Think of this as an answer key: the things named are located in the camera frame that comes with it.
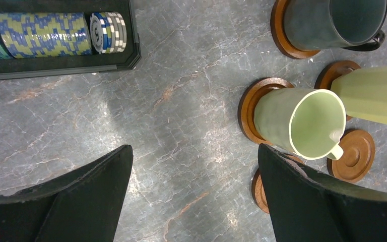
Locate dark green mug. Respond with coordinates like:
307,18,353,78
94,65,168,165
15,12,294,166
283,0,387,51

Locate light green mug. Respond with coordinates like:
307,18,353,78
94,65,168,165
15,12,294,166
253,88,346,160

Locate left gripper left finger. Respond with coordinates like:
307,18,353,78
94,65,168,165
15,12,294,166
0,145,134,241

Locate grooved wooden coaster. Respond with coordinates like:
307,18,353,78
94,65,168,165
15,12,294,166
270,0,320,59

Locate yellow mug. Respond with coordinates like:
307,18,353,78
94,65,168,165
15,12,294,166
331,66,387,125

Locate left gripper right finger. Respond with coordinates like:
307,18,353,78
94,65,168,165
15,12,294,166
258,144,387,241

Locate black poker chip case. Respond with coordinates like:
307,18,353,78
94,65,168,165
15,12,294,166
0,1,141,80

